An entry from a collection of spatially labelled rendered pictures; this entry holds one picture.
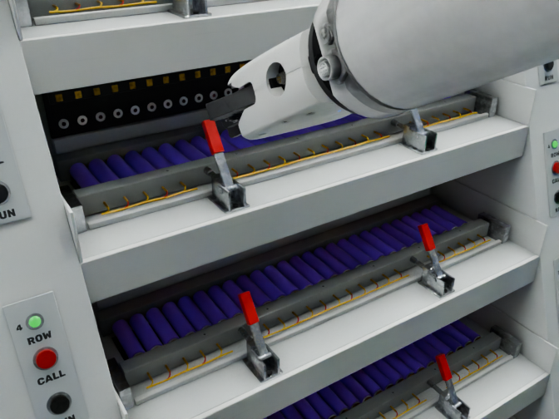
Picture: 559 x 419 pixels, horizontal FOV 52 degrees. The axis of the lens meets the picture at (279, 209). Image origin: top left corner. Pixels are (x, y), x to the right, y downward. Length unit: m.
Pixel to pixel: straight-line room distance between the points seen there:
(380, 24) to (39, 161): 0.32
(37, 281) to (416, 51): 0.36
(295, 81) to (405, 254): 0.49
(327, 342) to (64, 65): 0.41
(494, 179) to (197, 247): 0.50
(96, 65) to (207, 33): 0.11
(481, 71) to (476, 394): 0.68
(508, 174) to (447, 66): 0.62
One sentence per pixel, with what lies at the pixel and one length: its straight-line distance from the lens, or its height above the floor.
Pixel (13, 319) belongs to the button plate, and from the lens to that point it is 0.53.
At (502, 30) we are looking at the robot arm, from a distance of 0.26.
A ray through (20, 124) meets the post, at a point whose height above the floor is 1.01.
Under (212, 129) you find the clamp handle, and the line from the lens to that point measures 0.59.
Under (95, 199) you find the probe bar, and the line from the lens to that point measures 0.59.
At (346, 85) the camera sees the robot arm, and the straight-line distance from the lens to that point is 0.33.
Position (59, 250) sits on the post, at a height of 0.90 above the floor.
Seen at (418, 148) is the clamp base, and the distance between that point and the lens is 0.72.
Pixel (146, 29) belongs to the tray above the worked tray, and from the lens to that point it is 0.54.
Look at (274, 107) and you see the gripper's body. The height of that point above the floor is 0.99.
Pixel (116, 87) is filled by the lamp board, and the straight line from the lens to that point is 0.69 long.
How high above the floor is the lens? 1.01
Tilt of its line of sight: 13 degrees down
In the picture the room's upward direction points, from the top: 11 degrees counter-clockwise
